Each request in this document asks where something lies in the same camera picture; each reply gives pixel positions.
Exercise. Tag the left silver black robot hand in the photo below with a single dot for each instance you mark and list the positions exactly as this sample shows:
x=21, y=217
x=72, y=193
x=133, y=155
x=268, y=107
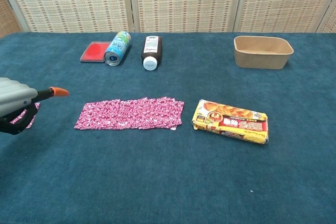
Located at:
x=14, y=95

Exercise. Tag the orange woven screen panel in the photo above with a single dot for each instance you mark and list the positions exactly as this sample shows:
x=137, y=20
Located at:
x=8, y=16

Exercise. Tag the red ink stamp pad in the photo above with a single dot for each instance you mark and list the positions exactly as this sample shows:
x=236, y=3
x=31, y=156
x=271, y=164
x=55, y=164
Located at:
x=94, y=51

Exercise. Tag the beige woven screen panel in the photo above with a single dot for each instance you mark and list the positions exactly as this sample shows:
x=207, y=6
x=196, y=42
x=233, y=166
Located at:
x=329, y=22
x=71, y=1
x=183, y=1
x=286, y=1

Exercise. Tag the blue green drink can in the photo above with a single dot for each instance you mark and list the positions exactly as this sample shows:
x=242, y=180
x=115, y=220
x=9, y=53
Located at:
x=118, y=47

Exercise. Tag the brown bottle white cap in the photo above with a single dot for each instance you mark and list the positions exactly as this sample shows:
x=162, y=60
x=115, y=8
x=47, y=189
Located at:
x=152, y=49

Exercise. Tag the blue felt table cloth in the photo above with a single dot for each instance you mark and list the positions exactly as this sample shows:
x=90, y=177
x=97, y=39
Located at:
x=168, y=169

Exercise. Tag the yellow food package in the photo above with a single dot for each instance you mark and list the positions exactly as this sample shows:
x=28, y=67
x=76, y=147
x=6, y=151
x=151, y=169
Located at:
x=231, y=121

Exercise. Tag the brown paper bowl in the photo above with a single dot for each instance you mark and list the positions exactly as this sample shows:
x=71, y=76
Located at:
x=262, y=57

